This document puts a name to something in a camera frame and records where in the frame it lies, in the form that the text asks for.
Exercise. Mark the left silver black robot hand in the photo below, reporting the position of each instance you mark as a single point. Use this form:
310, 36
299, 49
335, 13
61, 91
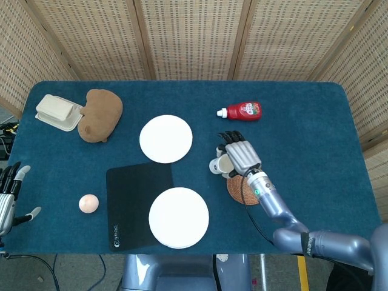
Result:
6, 209

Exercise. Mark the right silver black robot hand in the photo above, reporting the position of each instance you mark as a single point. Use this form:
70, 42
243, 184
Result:
244, 156

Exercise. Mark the small white paper cup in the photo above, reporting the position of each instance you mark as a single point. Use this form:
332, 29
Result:
225, 165

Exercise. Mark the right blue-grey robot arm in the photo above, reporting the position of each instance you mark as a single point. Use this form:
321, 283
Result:
330, 242

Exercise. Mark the brown round woven coaster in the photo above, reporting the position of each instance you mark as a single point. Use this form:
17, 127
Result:
235, 189

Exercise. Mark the red ketchup squeeze bottle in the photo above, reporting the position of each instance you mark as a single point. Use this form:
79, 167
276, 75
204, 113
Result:
245, 111

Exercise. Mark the dark blue table cloth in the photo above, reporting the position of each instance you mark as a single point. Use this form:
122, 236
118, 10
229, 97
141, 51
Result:
303, 136

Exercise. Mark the black floor equipment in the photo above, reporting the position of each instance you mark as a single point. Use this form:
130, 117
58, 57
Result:
7, 142

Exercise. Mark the small white paper plate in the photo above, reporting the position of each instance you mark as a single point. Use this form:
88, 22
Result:
165, 138

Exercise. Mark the pale pink egg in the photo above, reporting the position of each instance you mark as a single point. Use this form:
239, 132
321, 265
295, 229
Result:
88, 203

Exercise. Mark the large white paper plate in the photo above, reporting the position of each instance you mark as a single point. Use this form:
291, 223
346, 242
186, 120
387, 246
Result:
179, 217

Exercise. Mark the beige clamshell takeout box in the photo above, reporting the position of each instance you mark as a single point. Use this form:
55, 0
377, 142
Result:
56, 110

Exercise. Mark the black mouse pad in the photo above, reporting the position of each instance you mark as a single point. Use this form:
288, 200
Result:
127, 206

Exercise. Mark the woven bamboo folding screen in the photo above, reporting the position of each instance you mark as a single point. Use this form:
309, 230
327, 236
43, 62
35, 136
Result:
194, 39

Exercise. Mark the brown capybara plush toy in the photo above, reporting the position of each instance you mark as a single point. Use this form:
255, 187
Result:
100, 116

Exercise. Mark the blue-grey robot torso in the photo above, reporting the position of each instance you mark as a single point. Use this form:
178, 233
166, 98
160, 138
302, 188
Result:
182, 274

